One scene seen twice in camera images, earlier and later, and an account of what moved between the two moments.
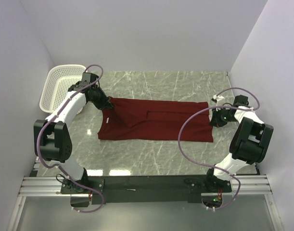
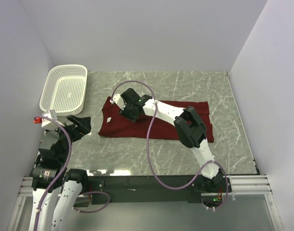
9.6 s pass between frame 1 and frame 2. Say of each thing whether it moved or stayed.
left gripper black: moved
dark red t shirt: stayed
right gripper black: moved
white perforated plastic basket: stayed
